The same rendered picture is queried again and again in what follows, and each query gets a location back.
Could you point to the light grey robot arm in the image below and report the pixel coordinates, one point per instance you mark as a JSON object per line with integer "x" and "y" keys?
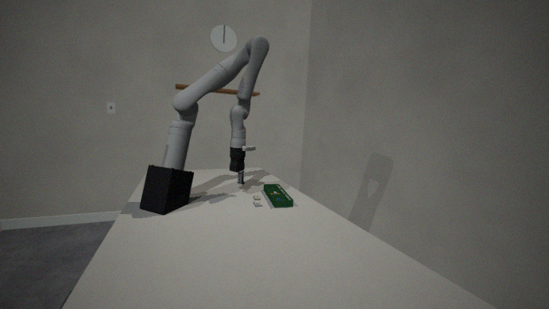
{"x": 185, "y": 102}

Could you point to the green rack of labelled bins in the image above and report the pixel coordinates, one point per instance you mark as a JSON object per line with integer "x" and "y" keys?
{"x": 285, "y": 199}

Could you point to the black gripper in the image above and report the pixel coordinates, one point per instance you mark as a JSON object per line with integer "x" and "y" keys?
{"x": 238, "y": 150}

